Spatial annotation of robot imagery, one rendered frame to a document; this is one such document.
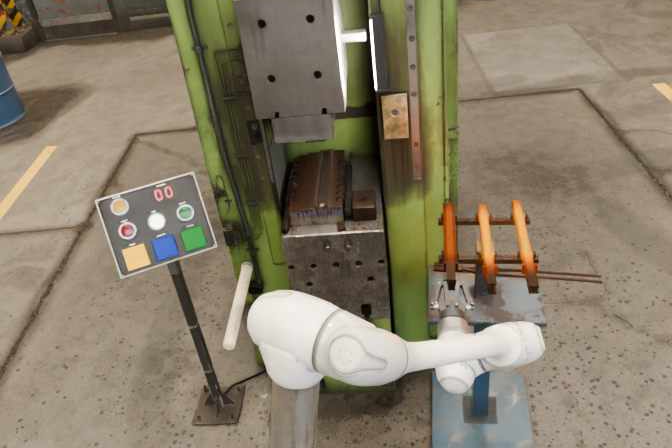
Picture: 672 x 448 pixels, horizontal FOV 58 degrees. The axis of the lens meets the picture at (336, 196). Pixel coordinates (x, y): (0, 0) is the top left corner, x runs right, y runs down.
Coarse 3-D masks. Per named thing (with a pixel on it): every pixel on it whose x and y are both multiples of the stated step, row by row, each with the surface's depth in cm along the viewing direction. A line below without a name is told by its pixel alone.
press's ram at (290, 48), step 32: (256, 0) 181; (288, 0) 181; (320, 0) 181; (256, 32) 187; (288, 32) 186; (320, 32) 186; (352, 32) 206; (256, 64) 192; (288, 64) 192; (320, 64) 192; (256, 96) 199; (288, 96) 198; (320, 96) 198
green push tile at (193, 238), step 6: (192, 228) 211; (198, 228) 212; (186, 234) 211; (192, 234) 211; (198, 234) 212; (186, 240) 211; (192, 240) 211; (198, 240) 212; (204, 240) 213; (186, 246) 211; (192, 246) 211; (198, 246) 212
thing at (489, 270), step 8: (480, 208) 216; (480, 216) 212; (480, 224) 208; (488, 224) 208; (488, 232) 204; (488, 240) 201; (488, 248) 197; (488, 256) 194; (488, 264) 191; (488, 272) 186; (496, 272) 190; (488, 280) 183; (488, 288) 186
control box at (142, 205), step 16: (176, 176) 211; (192, 176) 212; (128, 192) 206; (144, 192) 208; (176, 192) 211; (192, 192) 212; (112, 208) 205; (128, 208) 206; (144, 208) 208; (160, 208) 209; (176, 208) 211; (192, 208) 212; (112, 224) 205; (144, 224) 208; (176, 224) 211; (192, 224) 212; (208, 224) 214; (112, 240) 205; (128, 240) 206; (144, 240) 208; (176, 240) 211; (208, 240) 214; (176, 256) 211; (128, 272) 206
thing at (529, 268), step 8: (512, 200) 218; (512, 208) 217; (520, 208) 213; (520, 216) 209; (520, 224) 206; (520, 232) 202; (520, 240) 199; (528, 240) 198; (520, 248) 198; (528, 248) 195; (528, 256) 192; (528, 264) 188; (536, 264) 187; (528, 272) 185; (536, 272) 188; (528, 280) 182; (536, 280) 182; (528, 288) 183; (536, 288) 182
